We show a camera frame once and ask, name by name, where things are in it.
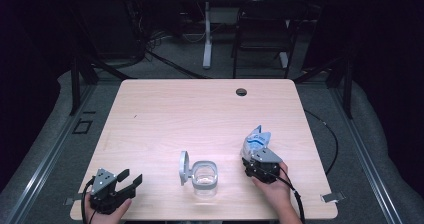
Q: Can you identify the clear jug with white lid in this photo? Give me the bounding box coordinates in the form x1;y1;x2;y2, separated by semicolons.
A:
178;150;220;199

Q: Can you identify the person's right hand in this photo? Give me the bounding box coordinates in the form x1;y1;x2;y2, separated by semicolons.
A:
251;162;293;210

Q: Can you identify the black metal frame stand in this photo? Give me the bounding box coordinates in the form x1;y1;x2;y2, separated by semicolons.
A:
69;55;134;117
293;55;354;120

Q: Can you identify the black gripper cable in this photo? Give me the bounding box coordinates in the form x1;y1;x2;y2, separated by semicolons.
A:
279;165;307;224
80;178;97;224

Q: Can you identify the grey tape strip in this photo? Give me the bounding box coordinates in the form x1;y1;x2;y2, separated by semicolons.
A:
320;191;346;204
63;191;90;207

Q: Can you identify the aluminium floor rail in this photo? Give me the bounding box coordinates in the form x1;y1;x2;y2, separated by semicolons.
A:
2;83;98;224
329;87;405;224

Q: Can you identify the black folding chair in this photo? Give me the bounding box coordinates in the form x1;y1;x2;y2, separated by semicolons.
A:
230;0;309;80

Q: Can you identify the person's left hand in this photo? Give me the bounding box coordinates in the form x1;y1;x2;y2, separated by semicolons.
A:
83;195;133;224

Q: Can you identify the thick black floor cable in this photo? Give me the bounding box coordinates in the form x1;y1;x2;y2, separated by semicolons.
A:
144;48;211;80

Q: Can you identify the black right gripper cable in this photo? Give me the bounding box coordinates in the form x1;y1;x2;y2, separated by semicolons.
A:
279;165;307;224

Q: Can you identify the white desk with white legs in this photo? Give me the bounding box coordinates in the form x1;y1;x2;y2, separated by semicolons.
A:
183;0;331;70

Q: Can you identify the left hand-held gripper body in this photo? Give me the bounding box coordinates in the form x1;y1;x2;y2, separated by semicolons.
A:
89;167;138;215

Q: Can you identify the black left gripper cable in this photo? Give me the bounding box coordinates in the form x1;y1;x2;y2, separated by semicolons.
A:
80;178;97;224

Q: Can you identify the black curtain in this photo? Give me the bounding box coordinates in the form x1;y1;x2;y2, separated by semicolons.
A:
346;0;424;198
0;0;79;193

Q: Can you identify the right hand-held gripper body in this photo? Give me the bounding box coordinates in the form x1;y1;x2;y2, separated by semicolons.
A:
242;147;284;185

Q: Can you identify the white and blue pouch bag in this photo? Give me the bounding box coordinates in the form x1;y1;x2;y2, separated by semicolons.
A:
240;124;272;162

